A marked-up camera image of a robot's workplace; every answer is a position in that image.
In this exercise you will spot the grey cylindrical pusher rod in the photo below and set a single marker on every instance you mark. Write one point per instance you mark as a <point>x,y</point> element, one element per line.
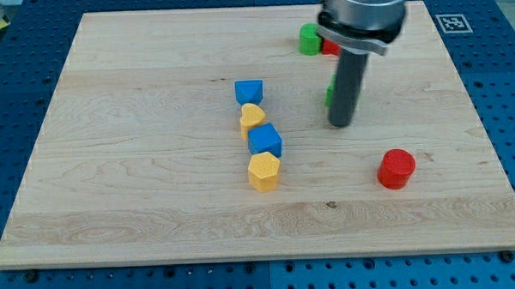
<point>345,94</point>

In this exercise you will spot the blue triangle block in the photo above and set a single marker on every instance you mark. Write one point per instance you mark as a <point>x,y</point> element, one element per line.
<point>249,91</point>

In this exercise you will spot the yellow hexagon block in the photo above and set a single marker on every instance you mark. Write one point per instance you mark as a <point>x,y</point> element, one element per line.
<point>263,171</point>

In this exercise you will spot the white fiducial marker tag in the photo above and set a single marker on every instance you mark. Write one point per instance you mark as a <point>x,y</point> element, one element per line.
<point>453,23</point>

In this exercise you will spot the green cylinder block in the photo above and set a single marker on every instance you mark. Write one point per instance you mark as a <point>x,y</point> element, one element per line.
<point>310,42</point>

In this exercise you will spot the red block behind arm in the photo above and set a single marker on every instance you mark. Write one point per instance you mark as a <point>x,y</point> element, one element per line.
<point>330,47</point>

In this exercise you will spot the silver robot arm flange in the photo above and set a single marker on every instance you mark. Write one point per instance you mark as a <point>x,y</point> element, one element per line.
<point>361,26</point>

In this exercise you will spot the yellow heart block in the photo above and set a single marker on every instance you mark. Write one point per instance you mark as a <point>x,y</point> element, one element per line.
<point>251,117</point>

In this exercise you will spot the red cylinder block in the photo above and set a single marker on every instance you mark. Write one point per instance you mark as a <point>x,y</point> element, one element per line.
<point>396,168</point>

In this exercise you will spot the green star block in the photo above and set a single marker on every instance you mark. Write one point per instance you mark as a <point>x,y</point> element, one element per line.
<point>329,91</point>

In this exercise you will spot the blue cube block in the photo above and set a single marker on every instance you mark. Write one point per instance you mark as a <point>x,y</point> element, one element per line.
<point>265,138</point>

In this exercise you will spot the light wooden board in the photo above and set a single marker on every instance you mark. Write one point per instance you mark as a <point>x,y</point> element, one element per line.
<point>140,159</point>

